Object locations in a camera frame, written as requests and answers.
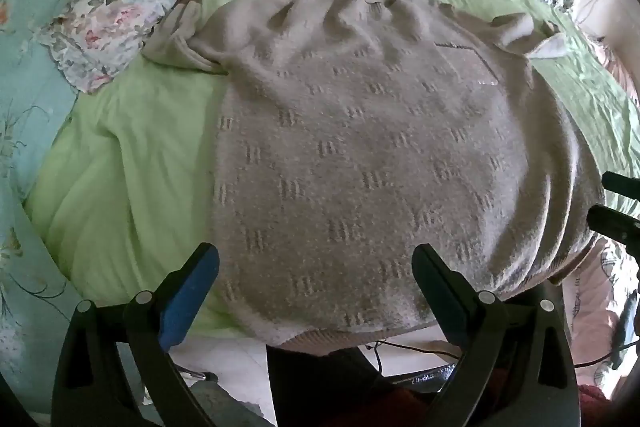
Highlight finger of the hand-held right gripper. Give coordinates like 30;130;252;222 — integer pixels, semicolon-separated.
586;205;640;254
601;171;640;204

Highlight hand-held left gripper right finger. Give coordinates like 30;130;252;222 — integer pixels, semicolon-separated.
411;243;583;427

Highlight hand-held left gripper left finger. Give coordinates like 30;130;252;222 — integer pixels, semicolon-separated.
52;243;221;427

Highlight beige knitted sweater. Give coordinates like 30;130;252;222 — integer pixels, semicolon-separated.
142;0;608;353

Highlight pink printed cloth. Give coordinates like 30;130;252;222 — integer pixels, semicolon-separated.
560;237;640;388

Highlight dark pants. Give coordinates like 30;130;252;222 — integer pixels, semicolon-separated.
265;344;451;427

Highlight light green bed sheet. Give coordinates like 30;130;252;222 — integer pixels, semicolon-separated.
22;0;640;339

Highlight teal floral bedsheet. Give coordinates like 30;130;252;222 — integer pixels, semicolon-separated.
0;0;147;408

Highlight pastel floral pillow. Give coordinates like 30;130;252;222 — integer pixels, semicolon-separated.
37;0;221;95

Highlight black cable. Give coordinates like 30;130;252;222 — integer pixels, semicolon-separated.
365;339;461;378

